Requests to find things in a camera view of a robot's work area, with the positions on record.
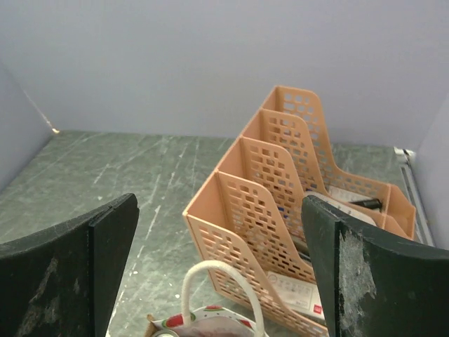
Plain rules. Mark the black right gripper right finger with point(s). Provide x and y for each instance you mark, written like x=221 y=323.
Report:
x=372 y=282

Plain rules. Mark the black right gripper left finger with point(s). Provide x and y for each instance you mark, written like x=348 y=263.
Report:
x=64 y=280

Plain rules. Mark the watermelon print canvas bag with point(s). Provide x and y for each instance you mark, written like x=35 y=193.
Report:
x=211 y=320

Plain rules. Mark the white paper card box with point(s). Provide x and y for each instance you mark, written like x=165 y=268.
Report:
x=300 y=296

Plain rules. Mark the black marker pen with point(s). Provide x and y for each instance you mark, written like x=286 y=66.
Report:
x=368 y=203

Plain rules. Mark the white label packet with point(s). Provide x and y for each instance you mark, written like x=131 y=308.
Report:
x=347 y=207

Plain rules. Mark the peach plastic file organizer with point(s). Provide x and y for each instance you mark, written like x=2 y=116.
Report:
x=248 y=211

